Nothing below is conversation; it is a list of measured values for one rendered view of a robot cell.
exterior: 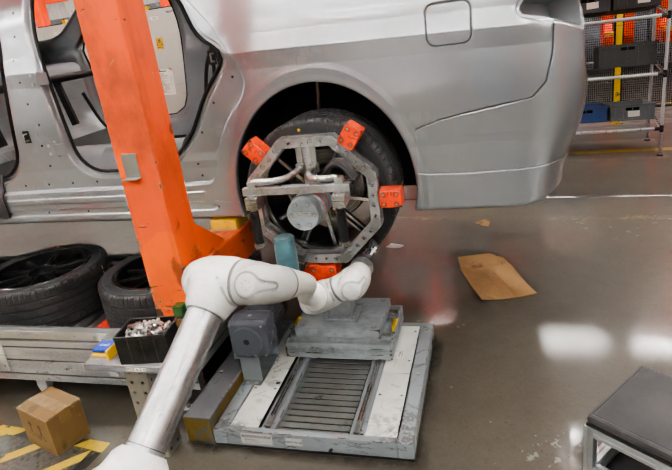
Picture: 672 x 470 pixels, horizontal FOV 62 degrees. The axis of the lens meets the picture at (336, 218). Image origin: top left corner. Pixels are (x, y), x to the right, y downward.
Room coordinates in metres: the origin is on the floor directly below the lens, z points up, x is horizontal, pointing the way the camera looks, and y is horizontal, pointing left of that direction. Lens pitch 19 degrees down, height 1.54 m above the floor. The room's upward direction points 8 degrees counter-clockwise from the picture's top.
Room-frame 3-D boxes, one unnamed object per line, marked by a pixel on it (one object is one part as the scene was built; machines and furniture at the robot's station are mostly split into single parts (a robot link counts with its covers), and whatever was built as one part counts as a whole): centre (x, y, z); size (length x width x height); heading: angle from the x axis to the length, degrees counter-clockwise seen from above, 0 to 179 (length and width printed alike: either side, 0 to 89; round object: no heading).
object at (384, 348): (2.35, 0.02, 0.13); 0.50 x 0.36 x 0.10; 73
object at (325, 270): (2.22, 0.06, 0.48); 0.16 x 0.12 x 0.17; 163
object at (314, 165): (2.04, 0.01, 1.03); 0.19 x 0.18 x 0.11; 163
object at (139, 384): (1.86, 0.81, 0.21); 0.10 x 0.10 x 0.42; 73
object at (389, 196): (2.10, -0.23, 0.85); 0.09 x 0.08 x 0.07; 73
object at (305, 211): (2.12, 0.09, 0.85); 0.21 x 0.14 x 0.14; 163
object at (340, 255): (2.19, 0.07, 0.85); 0.54 x 0.07 x 0.54; 73
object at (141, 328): (1.84, 0.75, 0.51); 0.20 x 0.14 x 0.13; 82
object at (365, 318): (2.35, 0.02, 0.32); 0.40 x 0.30 x 0.28; 73
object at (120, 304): (2.56, 0.86, 0.39); 0.66 x 0.66 x 0.24
